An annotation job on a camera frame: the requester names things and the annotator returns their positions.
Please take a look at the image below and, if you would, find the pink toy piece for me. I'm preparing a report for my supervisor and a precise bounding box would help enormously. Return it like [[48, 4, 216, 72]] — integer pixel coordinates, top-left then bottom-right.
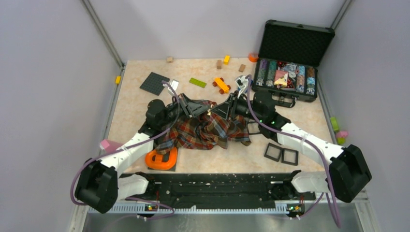
[[335, 130, 349, 139]]

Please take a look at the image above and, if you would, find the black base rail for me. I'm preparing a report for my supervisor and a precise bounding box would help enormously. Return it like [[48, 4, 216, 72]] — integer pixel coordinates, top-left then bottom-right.
[[136, 172, 316, 209]]

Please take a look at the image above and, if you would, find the orange tape dispenser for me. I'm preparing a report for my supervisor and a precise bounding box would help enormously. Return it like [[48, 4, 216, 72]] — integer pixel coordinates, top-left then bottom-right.
[[145, 147, 178, 171]]

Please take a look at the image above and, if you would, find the small yellow block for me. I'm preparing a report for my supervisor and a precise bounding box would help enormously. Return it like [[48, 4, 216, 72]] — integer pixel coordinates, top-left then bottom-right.
[[115, 76, 121, 85]]

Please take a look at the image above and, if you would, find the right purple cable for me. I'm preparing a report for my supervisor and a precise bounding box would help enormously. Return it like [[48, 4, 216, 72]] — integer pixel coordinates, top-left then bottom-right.
[[245, 74, 342, 229]]

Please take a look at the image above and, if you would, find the yellow lego brick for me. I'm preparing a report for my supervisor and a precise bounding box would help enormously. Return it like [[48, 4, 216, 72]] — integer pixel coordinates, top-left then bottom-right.
[[223, 55, 230, 65]]

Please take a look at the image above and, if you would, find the purple cable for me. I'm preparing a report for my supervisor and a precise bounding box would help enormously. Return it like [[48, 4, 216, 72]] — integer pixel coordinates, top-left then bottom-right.
[[245, 74, 342, 229], [70, 80, 180, 220]]

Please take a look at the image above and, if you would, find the brown wooden block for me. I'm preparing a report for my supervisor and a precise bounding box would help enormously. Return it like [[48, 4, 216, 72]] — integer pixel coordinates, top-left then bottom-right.
[[238, 64, 246, 73], [216, 60, 222, 70]]

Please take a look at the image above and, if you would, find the pink box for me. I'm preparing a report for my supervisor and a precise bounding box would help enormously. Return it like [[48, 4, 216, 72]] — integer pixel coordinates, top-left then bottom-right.
[[100, 139, 123, 153]]

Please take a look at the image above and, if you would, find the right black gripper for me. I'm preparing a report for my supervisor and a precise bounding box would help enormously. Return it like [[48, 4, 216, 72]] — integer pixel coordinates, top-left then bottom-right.
[[211, 91, 264, 123]]

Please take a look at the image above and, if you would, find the black poker chip case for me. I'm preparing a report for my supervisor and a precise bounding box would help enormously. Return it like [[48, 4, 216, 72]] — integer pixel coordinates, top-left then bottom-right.
[[251, 20, 335, 108]]

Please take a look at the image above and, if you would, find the black square frame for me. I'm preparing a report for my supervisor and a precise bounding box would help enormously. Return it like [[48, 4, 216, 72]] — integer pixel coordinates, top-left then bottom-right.
[[281, 148, 299, 166], [264, 143, 283, 162], [247, 121, 260, 135]]

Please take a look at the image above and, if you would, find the yellow lego car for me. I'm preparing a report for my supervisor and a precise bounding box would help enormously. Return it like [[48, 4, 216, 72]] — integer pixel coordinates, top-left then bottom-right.
[[212, 77, 231, 94]]

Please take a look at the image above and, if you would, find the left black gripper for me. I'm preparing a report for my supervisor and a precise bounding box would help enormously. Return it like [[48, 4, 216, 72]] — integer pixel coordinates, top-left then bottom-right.
[[159, 92, 210, 127]]

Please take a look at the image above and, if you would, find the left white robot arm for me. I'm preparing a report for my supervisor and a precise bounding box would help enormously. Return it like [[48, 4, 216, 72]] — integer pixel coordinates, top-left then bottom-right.
[[70, 94, 211, 213]]

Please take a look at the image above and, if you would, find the plaid flannel shirt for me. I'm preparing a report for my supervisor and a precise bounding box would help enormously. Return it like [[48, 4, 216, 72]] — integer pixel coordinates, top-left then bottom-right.
[[155, 113, 251, 154]]

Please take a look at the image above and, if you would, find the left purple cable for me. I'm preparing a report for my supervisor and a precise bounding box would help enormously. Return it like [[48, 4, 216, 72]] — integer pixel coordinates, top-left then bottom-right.
[[70, 80, 180, 220]]

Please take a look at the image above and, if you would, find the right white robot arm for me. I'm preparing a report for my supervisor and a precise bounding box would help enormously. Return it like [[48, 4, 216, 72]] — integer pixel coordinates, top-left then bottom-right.
[[210, 91, 372, 203]]

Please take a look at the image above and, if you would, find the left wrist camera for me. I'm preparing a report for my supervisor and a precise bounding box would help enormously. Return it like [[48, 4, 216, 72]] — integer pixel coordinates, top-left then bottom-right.
[[169, 79, 179, 91]]

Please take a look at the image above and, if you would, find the green flat lego brick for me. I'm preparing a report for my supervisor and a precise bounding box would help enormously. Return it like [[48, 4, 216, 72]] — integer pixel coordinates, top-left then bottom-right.
[[189, 78, 207, 88]]

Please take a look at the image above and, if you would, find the dark grey lego baseplate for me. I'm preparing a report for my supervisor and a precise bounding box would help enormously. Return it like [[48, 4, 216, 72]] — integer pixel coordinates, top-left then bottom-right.
[[140, 72, 170, 96]]

